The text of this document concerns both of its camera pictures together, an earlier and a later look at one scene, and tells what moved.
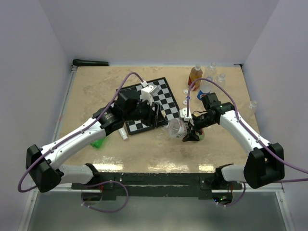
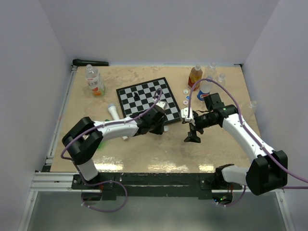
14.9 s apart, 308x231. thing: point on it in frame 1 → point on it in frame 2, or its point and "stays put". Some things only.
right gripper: (191, 136) stays put
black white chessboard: (169, 106) stays put
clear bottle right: (221, 80) stays put
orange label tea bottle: (176, 127) → (95, 81)
